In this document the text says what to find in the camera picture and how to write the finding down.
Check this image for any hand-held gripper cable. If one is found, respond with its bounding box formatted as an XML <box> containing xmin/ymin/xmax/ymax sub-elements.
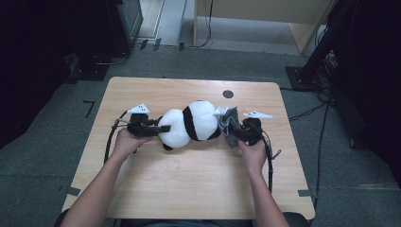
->
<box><xmin>103</xmin><ymin>110</ymin><xmax>131</xmax><ymax>165</ymax></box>
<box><xmin>260</xmin><ymin>126</ymin><xmax>282</xmax><ymax>194</ymax></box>

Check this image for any black angled floor tape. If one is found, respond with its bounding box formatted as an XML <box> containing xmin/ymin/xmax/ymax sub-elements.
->
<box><xmin>82</xmin><ymin>99</ymin><xmax>96</xmax><ymax>119</ymax></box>

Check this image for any grey towel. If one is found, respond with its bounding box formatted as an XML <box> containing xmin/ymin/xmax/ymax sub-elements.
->
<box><xmin>218</xmin><ymin>106</ymin><xmax>246</xmax><ymax>149</ymax></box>

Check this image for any panda plush toy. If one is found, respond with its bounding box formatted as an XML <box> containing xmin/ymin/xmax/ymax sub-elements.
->
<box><xmin>157</xmin><ymin>99</ymin><xmax>230</xmax><ymax>151</ymax></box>

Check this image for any right hand-held gripper cable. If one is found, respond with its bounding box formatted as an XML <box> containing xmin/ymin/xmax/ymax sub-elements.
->
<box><xmin>260</xmin><ymin>126</ymin><xmax>282</xmax><ymax>194</ymax></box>

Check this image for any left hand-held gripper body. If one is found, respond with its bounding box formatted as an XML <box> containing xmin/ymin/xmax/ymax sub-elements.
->
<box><xmin>126</xmin><ymin>102</ymin><xmax>150</xmax><ymax>138</ymax></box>

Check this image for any black stand with base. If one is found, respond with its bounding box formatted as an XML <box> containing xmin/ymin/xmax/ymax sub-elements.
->
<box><xmin>285</xmin><ymin>0</ymin><xmax>360</xmax><ymax>93</ymax></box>

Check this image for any black floor cable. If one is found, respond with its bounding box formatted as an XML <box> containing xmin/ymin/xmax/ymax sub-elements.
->
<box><xmin>310</xmin><ymin>103</ymin><xmax>330</xmax><ymax>216</ymax></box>
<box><xmin>288</xmin><ymin>91</ymin><xmax>330</xmax><ymax>122</ymax></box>

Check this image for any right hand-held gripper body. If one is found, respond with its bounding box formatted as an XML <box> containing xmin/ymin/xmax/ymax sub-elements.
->
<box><xmin>243</xmin><ymin>110</ymin><xmax>273</xmax><ymax>147</ymax></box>

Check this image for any light wooden cabinet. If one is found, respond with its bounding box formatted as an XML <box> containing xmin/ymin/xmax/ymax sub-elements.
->
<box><xmin>192</xmin><ymin>0</ymin><xmax>335</xmax><ymax>55</ymax></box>

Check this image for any left hand-held gripper cable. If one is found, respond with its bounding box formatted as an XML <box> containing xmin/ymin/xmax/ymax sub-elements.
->
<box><xmin>103</xmin><ymin>110</ymin><xmax>131</xmax><ymax>165</ymax></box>

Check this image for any tangle of cables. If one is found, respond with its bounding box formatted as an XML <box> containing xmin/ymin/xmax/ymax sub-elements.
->
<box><xmin>315</xmin><ymin>50</ymin><xmax>339</xmax><ymax>91</ymax></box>

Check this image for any black hanging cable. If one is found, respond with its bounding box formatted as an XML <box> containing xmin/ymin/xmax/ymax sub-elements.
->
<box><xmin>188</xmin><ymin>0</ymin><xmax>215</xmax><ymax>49</ymax></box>

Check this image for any person's right hand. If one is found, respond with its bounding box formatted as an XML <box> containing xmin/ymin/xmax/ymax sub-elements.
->
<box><xmin>238</xmin><ymin>138</ymin><xmax>269</xmax><ymax>174</ymax></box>

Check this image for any dark cabinet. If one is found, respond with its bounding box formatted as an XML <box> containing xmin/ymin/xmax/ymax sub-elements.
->
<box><xmin>105</xmin><ymin>0</ymin><xmax>145</xmax><ymax>58</ymax></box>

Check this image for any dark curtain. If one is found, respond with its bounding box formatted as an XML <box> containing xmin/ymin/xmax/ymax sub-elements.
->
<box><xmin>0</xmin><ymin>0</ymin><xmax>110</xmax><ymax>149</ymax></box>
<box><xmin>327</xmin><ymin>0</ymin><xmax>401</xmax><ymax>187</ymax></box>

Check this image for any black chair armrest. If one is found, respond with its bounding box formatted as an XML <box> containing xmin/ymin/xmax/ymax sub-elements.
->
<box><xmin>55</xmin><ymin>209</ymin><xmax>69</xmax><ymax>227</ymax></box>
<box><xmin>282</xmin><ymin>211</ymin><xmax>309</xmax><ymax>227</ymax></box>

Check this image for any person's left hand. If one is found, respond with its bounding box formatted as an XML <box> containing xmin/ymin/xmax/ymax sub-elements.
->
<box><xmin>113</xmin><ymin>128</ymin><xmax>155</xmax><ymax>162</ymax></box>

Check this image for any black flat stand base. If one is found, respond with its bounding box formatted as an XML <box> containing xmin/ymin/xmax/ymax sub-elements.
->
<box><xmin>67</xmin><ymin>53</ymin><xmax>110</xmax><ymax>81</ymax></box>

